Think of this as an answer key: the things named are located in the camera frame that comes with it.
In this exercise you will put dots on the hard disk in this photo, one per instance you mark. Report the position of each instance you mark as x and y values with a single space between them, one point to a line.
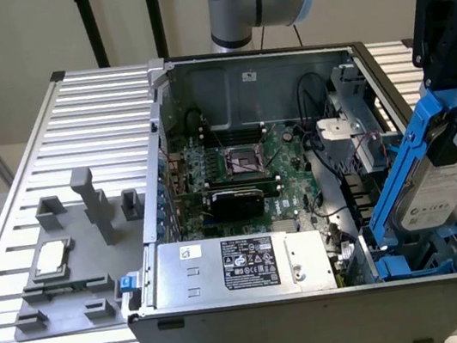
437 199

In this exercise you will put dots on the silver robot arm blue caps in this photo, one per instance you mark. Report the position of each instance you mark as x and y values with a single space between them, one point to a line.
246 7

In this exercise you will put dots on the grey-blue disk bay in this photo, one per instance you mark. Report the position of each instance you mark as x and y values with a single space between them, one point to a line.
442 260

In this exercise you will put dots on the metal drive cage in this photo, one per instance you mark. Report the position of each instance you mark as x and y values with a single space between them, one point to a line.
351 95

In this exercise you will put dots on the green motherboard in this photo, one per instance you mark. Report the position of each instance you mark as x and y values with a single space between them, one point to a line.
295 178

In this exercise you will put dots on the CPU socket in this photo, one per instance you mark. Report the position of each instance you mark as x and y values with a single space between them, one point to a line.
244 161

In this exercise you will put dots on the black graphics card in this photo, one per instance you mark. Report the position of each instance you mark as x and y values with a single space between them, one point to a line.
234 205

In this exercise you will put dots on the black open PC case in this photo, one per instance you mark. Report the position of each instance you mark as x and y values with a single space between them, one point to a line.
279 329

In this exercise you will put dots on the silver power supply unit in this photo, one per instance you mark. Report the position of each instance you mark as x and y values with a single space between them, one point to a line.
202 280

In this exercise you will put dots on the black stand pole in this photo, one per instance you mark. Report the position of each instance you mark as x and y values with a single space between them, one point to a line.
94 40
155 17

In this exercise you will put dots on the blue case latch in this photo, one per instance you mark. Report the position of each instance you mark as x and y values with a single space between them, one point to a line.
129 282

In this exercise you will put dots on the grey parts rack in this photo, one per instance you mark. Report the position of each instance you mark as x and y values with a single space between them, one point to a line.
93 254

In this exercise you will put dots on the silver CPU chip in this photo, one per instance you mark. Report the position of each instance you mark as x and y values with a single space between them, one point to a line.
52 257

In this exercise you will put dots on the blue plastic drive bracket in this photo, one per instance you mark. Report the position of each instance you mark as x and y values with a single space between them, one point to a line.
394 268

